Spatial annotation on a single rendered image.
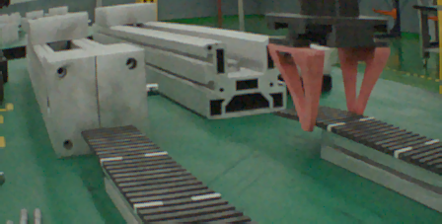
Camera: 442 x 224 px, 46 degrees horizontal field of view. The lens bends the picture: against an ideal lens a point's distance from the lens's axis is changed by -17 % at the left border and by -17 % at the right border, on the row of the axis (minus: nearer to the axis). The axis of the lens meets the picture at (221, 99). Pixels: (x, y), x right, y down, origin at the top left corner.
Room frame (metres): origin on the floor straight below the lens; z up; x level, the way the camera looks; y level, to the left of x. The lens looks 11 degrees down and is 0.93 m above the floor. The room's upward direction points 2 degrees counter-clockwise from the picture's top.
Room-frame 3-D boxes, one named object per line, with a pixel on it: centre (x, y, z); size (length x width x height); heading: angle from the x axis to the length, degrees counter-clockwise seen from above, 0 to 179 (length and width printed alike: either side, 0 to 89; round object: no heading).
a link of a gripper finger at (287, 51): (0.50, -0.09, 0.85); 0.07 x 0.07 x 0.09; 21
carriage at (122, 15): (1.29, 0.21, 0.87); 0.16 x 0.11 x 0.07; 21
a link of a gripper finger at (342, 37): (0.51, -0.11, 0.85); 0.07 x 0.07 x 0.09; 21
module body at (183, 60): (1.06, 0.12, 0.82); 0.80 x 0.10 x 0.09; 21
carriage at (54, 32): (0.99, 0.29, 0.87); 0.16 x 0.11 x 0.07; 21
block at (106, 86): (0.58, 0.12, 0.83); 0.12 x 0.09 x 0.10; 111
